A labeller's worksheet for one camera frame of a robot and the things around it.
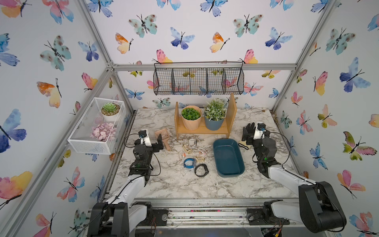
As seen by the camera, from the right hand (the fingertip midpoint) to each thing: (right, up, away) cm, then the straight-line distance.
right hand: (254, 126), depth 83 cm
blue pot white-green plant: (-21, +8, +6) cm, 23 cm away
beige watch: (-36, -17, +13) cm, 42 cm away
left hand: (-56, -5, +1) cm, 56 cm away
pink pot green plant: (-35, +6, +9) cm, 37 cm away
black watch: (-26, -26, +8) cm, 38 cm away
